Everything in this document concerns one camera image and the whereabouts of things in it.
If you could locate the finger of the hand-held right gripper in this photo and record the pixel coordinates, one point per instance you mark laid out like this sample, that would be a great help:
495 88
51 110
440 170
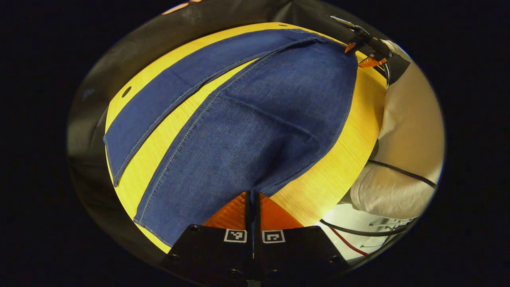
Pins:
372 61
350 47

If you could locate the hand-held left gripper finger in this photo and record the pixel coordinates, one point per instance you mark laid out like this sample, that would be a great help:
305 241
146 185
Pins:
257 215
248 215

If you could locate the blue denim jeans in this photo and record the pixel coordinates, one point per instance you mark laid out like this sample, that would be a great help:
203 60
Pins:
259 119

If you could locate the black backdrop cloth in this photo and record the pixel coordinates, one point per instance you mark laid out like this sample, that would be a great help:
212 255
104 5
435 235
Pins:
179 24

